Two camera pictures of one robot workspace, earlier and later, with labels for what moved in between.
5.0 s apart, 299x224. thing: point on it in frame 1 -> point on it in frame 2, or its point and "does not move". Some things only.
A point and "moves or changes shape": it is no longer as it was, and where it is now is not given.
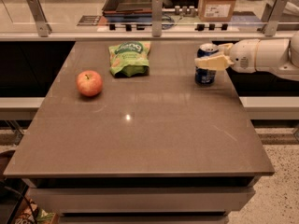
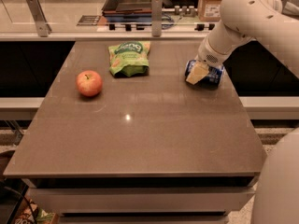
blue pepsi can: [206, 77] moves or changes shape
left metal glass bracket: [44, 27] does not move
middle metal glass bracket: [157, 14] does not move
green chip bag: [130, 58] does not move
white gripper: [243, 56] -> [207, 56]
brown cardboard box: [216, 3] does not move
